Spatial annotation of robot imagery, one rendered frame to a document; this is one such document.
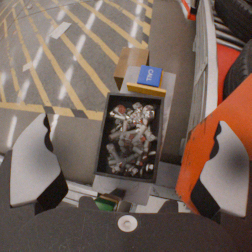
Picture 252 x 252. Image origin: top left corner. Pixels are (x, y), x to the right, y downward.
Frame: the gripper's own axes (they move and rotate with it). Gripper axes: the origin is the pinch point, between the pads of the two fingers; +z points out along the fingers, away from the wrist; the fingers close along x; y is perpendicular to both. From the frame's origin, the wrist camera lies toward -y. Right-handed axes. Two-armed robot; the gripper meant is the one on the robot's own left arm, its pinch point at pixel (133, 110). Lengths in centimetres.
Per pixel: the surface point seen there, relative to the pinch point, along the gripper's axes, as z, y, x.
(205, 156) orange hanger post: 5.3, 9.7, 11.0
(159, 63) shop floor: 100, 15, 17
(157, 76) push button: 38.4, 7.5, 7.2
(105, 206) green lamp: 1.9, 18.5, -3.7
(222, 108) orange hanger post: 6.6, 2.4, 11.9
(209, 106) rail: 39, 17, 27
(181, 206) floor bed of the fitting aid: 29, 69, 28
